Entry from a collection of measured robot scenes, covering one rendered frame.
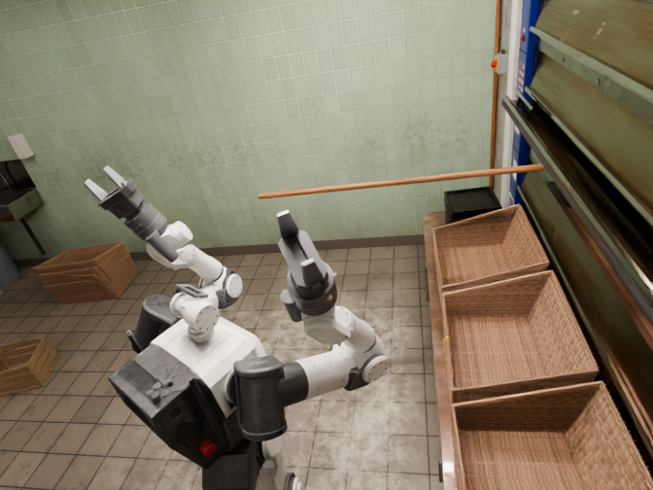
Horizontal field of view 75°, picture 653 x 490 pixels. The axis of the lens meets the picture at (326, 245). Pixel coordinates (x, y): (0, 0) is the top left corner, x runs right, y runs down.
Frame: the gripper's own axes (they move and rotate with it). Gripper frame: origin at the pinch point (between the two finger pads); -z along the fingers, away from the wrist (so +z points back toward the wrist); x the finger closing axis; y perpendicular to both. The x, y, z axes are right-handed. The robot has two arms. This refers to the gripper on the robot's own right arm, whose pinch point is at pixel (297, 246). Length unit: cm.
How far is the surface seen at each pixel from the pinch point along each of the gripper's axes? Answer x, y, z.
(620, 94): 24, 104, 31
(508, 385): -20, 52, 103
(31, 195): 316, -182, 203
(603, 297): -12, 89, 83
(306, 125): 210, 59, 159
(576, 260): 6, 99, 94
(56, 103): 322, -112, 135
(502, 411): -26, 46, 107
